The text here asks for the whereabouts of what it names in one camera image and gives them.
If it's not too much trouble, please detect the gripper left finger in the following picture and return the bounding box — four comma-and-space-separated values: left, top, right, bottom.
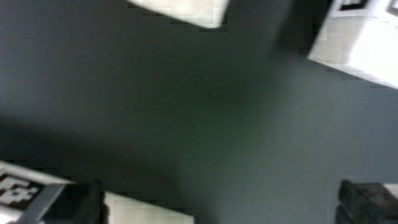
16, 179, 110, 224

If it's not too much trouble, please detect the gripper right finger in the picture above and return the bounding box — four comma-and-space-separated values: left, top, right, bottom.
334, 180, 398, 224

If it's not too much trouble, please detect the white table leg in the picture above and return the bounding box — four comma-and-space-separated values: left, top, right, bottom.
0, 161, 71, 224
307, 0, 398, 89
126, 0, 229, 29

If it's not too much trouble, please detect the white square tabletop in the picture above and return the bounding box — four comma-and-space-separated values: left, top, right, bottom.
104, 193, 195, 224

